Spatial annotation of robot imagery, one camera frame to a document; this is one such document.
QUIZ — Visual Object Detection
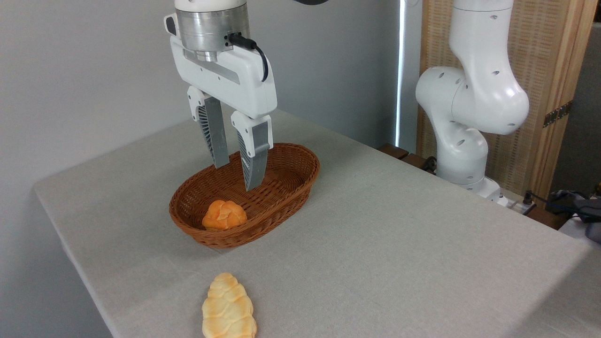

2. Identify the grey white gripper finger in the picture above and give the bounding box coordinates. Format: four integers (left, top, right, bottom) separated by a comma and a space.
230, 110, 274, 192
187, 85, 231, 170

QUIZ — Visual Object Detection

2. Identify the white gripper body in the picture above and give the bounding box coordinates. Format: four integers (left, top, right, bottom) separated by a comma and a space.
164, 13, 278, 119

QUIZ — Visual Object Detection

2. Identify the round orange bread roll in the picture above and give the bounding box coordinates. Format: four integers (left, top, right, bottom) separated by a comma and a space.
202, 200, 247, 231

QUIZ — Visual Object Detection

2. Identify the braided pale bread loaf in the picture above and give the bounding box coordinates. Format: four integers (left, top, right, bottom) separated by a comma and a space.
202, 273, 258, 338

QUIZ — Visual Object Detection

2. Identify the brown wicker oval basket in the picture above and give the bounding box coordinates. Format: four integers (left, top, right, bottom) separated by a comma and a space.
169, 143, 321, 249

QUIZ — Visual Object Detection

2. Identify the dark brown wooden bench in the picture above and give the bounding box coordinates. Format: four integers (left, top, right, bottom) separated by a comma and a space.
377, 143, 438, 175

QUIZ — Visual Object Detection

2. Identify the grey tablecloth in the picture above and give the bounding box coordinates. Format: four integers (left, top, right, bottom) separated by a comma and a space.
33, 109, 601, 338

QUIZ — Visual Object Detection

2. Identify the wooden woven folding screen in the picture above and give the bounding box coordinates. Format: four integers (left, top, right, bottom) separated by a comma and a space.
417, 0, 600, 202

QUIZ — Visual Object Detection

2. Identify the metal screen hinge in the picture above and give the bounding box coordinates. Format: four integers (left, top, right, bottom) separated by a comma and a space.
543, 101, 573, 128

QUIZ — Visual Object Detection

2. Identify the dark grey cloth bundle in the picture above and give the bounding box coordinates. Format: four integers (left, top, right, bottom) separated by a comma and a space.
546, 189, 601, 243

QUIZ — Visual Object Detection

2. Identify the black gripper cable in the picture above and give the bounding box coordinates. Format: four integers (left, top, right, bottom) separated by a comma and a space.
224, 32, 270, 83

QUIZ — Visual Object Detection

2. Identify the black power cable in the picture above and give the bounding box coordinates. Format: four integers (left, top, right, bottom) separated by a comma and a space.
514, 190, 583, 216

